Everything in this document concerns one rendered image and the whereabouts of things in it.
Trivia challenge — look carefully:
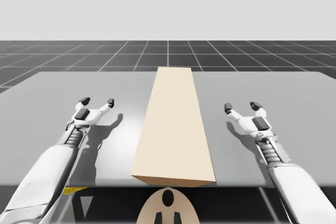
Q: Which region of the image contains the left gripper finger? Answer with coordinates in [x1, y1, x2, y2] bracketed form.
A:
[75, 97, 91, 111]
[97, 98, 115, 115]

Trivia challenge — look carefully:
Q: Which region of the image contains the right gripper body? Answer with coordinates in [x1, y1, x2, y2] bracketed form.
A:
[237, 115, 271, 138]

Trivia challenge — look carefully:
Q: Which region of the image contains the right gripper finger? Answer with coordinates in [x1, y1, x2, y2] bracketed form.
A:
[249, 101, 267, 118]
[224, 102, 244, 123]

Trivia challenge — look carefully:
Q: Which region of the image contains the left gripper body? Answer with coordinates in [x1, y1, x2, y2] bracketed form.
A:
[69, 108, 101, 131]

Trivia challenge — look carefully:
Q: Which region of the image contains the tall board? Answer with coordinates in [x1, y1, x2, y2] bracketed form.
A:
[130, 67, 217, 188]

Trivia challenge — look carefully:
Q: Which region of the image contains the tan robot part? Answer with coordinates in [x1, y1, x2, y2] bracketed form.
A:
[136, 187, 201, 224]

